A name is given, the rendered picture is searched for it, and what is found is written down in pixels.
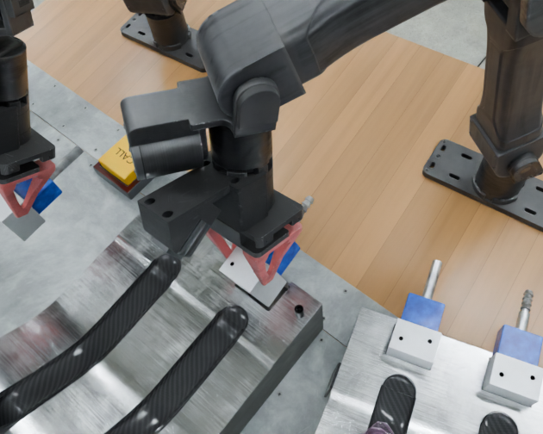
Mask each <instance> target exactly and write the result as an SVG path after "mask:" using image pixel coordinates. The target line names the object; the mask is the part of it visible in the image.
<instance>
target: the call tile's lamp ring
mask: <svg viewBox="0 0 543 434"><path fill-rule="evenodd" d="M100 165H101V164H100V163H99V162H97V163H96V164H95V165H94V166H93V167H94V168H95V169H96V170H98V171H99V172H101V173H102V174H103V175H105V176H106V177H107V178H108V179H109V180H110V181H112V182H113V183H115V184H116V185H117V186H119V187H120V188H121V189H123V190H124V191H126V192H127V193H128V192H129V191H130V190H131V189H132V188H133V187H134V186H135V185H136V184H137V183H138V182H139V181H138V180H137V178H136V179H135V180H134V181H133V182H132V183H131V184H130V185H129V186H128V187H127V186H125V185H124V184H123V183H121V182H120V181H118V180H117V179H116V178H114V177H113V176H111V175H110V174H109V173H108V172H107V171H106V170H104V169H103V168H102V167H100Z"/></svg>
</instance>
